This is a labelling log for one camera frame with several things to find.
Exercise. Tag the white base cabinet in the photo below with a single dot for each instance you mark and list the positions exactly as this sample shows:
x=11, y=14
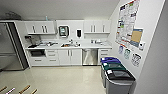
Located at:
x=65, y=57

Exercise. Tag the green lid waste bin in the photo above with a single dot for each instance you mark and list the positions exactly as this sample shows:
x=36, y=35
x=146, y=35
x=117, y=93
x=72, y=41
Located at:
x=115, y=66

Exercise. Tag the large colourful wall poster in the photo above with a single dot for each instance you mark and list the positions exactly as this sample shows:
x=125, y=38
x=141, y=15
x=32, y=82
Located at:
x=126, y=21

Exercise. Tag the pale blue bottle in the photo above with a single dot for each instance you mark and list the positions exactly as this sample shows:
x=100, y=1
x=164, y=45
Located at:
x=46, y=18

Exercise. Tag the grey waste bin black lid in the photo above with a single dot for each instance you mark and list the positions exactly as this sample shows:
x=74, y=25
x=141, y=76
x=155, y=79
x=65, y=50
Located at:
x=120, y=85

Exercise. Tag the small recycling wall sign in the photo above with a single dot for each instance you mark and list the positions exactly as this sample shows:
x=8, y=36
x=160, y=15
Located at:
x=136, y=59
x=121, y=49
x=127, y=54

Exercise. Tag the stainless steel refrigerator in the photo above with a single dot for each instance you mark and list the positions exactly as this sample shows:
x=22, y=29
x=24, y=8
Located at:
x=10, y=46

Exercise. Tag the chrome sink faucet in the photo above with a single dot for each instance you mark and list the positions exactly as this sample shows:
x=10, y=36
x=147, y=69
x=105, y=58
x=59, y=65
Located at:
x=70, y=41

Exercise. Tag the stainless steel dishwasher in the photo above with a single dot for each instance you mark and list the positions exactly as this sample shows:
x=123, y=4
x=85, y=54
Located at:
x=90, y=57

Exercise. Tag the white drawer unit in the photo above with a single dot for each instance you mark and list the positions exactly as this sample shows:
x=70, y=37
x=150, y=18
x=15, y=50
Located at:
x=104, y=55

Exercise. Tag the black built-in microwave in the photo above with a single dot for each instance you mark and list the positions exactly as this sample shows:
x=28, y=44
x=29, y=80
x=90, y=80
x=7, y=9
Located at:
x=37, y=53

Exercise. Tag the black coffee machine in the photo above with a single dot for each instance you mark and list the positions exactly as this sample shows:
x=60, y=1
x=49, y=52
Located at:
x=33, y=40

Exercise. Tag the white three-door wall cabinet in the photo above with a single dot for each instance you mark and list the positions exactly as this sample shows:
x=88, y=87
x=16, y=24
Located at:
x=96, y=26

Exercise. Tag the grey paper towel dispenser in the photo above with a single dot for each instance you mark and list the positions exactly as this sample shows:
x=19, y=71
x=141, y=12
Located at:
x=63, y=31

